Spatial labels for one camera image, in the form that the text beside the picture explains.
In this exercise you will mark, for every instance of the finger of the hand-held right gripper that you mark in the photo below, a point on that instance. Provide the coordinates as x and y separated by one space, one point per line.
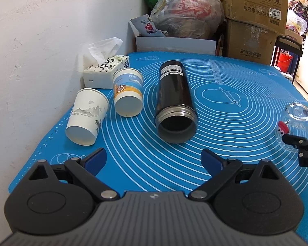
305 147

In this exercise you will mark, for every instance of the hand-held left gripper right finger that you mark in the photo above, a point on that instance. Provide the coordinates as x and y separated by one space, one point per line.
211 160

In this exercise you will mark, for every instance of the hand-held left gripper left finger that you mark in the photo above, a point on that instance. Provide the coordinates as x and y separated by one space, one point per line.
96 160

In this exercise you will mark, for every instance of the clear glass cup red print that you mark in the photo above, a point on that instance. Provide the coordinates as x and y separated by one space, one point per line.
295 117

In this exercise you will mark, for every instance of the white torn paper cup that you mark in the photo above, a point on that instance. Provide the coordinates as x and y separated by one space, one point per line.
84 117

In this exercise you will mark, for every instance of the blue printed paper cup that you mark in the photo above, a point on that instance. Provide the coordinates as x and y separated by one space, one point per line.
127 92

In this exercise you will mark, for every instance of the blue silicone baking mat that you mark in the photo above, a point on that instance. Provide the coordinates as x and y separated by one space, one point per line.
220 133

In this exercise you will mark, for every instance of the red bucket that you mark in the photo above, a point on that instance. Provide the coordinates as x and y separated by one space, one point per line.
283 61

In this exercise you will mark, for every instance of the black metal rack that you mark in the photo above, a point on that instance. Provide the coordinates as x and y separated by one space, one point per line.
288 40

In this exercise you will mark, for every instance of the black thermos flask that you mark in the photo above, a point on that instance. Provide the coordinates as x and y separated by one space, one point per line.
173 92

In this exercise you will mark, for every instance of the white tissue pack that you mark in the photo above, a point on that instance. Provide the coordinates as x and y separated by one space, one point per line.
102 74

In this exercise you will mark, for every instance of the brown cardboard box taped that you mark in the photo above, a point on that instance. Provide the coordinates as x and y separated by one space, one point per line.
246 43

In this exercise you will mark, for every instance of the purple floral bag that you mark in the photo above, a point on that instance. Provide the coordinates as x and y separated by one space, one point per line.
304 12

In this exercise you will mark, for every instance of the brown cardboard box white label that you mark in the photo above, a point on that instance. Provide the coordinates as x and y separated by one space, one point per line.
251 2

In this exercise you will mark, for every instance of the blue and white packet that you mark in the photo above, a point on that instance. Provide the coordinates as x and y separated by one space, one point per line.
143 24

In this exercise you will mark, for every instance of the clear plastic bag red contents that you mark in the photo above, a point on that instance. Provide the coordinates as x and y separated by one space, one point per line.
190 12

